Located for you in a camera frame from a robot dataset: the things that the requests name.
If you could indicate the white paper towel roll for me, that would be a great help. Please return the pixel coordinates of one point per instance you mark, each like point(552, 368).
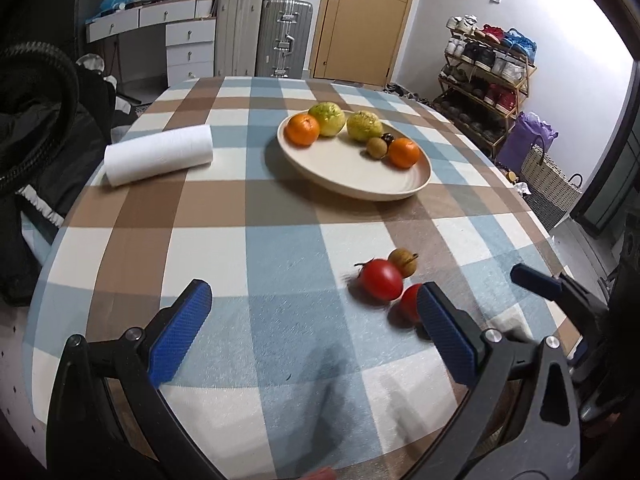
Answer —
point(157, 154)

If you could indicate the wooden door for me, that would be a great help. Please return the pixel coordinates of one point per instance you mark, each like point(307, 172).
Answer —
point(358, 40)

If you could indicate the red cherry tomato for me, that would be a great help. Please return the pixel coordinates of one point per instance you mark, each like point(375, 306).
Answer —
point(380, 279)

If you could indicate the small dark fruit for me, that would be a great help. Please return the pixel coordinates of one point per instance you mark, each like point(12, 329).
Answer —
point(388, 138)

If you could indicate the wooden shoe rack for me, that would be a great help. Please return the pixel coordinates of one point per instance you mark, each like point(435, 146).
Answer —
point(483, 84)

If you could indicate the brown longan fruit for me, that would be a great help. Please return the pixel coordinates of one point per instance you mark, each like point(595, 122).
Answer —
point(377, 148)
point(404, 260)

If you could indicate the black clothes pile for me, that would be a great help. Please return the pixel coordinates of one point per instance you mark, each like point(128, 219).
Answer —
point(56, 120)

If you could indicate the purple bag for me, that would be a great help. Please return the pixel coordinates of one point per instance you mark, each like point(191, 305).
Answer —
point(528, 130)

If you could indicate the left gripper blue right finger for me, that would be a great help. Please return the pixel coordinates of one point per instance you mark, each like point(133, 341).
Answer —
point(519, 418)

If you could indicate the yellow-green citrus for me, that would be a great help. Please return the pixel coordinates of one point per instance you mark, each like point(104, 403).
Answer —
point(363, 126)
point(330, 117)

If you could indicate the white drawer desk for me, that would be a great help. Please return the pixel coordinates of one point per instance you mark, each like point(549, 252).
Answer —
point(165, 43)

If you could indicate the left yellow-green citrus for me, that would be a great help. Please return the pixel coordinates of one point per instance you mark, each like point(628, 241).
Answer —
point(330, 117)

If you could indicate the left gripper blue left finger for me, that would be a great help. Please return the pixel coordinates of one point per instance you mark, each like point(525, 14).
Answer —
point(107, 418)

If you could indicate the small orange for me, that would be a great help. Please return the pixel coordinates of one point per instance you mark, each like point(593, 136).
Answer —
point(302, 130)

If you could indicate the beige ribbed suitcase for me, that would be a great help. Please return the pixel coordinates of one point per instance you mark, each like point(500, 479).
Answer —
point(237, 29)

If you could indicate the cream round plate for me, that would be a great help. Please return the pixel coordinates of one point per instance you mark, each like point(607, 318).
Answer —
point(343, 166)

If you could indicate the woven basket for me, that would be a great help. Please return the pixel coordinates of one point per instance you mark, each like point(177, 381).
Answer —
point(546, 177)

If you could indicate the large orange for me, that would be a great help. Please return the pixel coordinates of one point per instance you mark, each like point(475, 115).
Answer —
point(403, 153)

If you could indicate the silver aluminium suitcase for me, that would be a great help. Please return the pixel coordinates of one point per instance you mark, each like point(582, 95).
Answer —
point(283, 38)

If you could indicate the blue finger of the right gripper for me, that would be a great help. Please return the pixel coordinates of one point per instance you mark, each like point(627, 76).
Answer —
point(573, 299)

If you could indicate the checkered tablecloth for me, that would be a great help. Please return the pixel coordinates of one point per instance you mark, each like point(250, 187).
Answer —
point(293, 369)

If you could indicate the right yellow-green citrus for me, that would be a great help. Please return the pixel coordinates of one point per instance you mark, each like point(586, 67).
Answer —
point(363, 126)

